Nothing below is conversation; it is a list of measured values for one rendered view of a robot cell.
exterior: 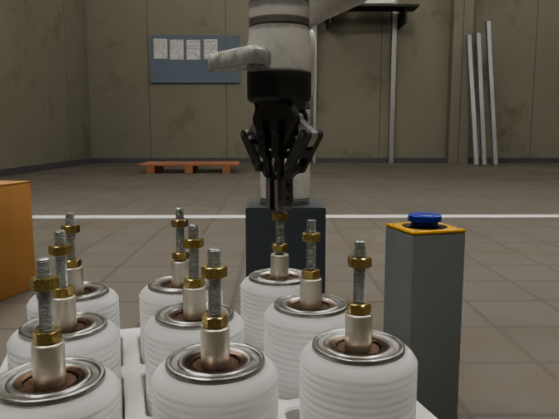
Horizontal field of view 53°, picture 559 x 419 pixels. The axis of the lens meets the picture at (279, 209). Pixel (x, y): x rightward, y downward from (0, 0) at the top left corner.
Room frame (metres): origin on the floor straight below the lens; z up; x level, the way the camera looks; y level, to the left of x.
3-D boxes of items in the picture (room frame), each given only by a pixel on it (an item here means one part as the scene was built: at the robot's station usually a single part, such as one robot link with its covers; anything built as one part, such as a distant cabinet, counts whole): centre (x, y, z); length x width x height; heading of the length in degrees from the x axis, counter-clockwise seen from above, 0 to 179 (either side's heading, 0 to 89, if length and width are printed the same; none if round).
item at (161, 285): (0.64, 0.11, 0.25); 0.08 x 0.08 x 0.01
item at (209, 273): (0.41, 0.05, 0.32); 0.02 x 0.02 x 0.01; 3
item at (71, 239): (0.61, 0.23, 0.30); 0.01 x 0.01 x 0.08
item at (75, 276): (0.61, 0.23, 0.26); 0.02 x 0.02 x 0.03
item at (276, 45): (0.66, 0.01, 0.53); 0.11 x 0.09 x 0.06; 129
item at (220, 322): (0.41, 0.05, 0.29); 0.02 x 0.02 x 0.01; 3
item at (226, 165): (6.78, 1.06, 0.05); 1.17 x 0.80 x 0.11; 92
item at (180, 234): (0.64, 0.11, 0.30); 0.01 x 0.01 x 0.08
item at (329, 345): (0.44, -0.06, 0.25); 0.08 x 0.08 x 0.01
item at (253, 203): (1.04, -0.01, 0.15); 0.14 x 0.14 x 0.30; 1
